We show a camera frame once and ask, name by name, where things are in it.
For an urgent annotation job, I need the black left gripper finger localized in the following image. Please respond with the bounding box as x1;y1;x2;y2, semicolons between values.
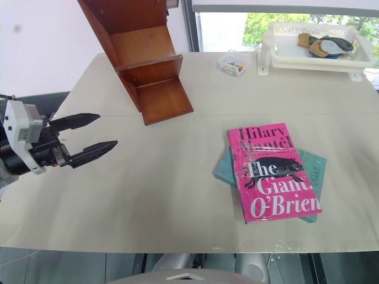
49;113;101;133
68;140;118;170

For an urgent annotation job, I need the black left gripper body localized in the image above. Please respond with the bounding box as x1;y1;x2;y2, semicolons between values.
30;115;73;170

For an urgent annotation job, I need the brown wooden bookshelf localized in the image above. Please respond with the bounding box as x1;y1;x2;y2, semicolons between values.
77;0;195;127

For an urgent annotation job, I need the pink hardcover book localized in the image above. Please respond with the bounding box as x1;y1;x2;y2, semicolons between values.
227;122;323;225

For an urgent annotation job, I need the teal book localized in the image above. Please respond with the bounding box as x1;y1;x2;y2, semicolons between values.
213;147;327;224

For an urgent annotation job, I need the silver robot torso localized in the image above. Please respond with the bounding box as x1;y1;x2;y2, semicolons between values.
109;253;272;284

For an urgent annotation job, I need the small clear plastic box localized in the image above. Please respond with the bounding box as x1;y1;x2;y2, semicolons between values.
217;52;252;78

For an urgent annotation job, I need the white plastic tray stand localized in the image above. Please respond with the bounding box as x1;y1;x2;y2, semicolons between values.
256;47;364;82

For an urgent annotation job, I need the white plastic basket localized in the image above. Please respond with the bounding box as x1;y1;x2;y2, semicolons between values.
262;21;376;72

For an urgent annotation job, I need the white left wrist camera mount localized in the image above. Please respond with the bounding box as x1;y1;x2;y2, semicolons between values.
5;99;47;175

